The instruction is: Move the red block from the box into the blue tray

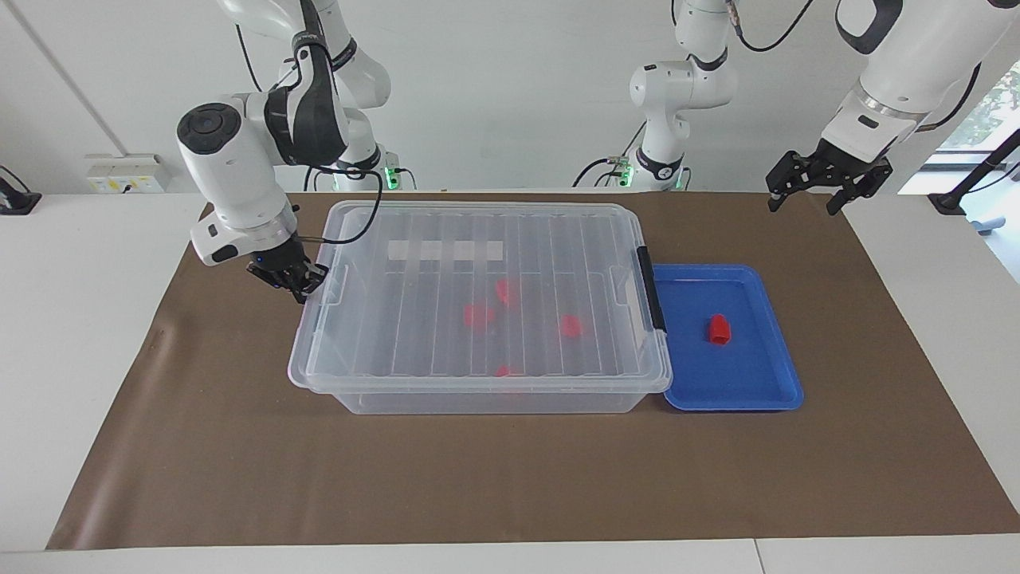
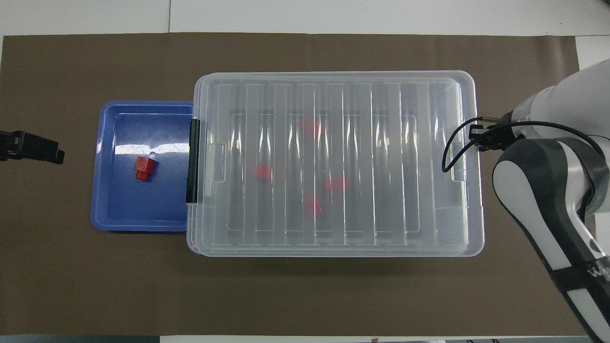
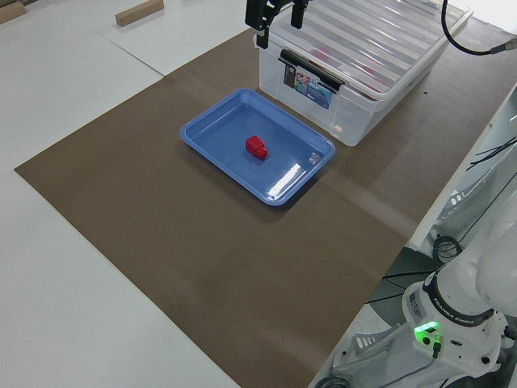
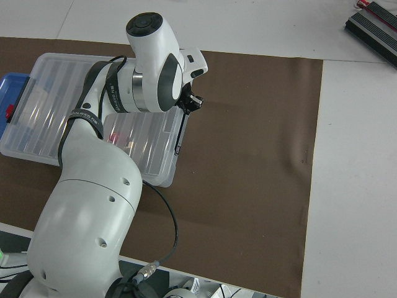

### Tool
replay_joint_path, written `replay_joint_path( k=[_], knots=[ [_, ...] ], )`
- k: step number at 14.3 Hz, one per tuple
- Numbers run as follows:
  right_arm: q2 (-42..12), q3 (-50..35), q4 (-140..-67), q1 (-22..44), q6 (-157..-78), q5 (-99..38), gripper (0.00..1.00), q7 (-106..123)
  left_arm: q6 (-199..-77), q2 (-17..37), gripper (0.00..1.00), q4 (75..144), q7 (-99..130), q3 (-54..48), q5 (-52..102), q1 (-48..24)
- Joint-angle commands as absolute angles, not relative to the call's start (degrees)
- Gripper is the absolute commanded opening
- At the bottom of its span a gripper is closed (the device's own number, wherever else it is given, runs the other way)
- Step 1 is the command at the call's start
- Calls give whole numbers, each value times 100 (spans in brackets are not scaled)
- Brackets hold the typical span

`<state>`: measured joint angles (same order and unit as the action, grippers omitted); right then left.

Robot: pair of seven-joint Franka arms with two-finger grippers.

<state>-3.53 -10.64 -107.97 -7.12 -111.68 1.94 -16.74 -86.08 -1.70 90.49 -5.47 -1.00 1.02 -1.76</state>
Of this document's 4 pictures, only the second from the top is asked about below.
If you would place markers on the brown table mat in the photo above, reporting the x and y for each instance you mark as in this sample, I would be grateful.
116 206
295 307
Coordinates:
305 295

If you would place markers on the clear plastic storage box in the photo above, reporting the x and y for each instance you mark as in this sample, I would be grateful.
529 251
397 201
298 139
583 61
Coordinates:
190 236

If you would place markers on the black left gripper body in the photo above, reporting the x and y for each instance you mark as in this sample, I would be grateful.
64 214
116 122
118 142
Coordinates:
10 145

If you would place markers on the red block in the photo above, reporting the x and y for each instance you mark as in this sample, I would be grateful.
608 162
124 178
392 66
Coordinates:
313 205
144 166
312 126
336 183
263 172

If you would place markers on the blue plastic tray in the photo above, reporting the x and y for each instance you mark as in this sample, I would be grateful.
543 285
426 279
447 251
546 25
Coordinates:
143 209

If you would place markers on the clear ribbed box lid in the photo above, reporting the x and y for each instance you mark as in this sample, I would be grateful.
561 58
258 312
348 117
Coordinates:
362 95

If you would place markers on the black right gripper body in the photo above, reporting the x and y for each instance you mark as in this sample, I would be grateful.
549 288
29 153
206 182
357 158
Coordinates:
506 134

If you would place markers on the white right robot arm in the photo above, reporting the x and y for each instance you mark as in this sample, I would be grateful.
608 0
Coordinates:
538 190

